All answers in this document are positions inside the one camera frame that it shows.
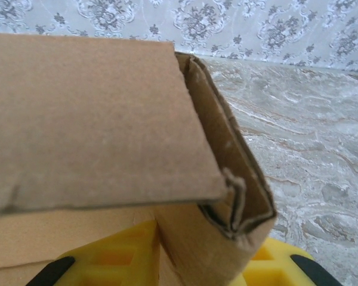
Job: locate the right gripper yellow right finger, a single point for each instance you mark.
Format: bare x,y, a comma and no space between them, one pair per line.
283,268

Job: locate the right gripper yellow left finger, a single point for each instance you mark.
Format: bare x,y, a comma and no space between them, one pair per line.
116,262

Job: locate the brown cardboard box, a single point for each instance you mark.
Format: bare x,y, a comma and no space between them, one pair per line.
92,119

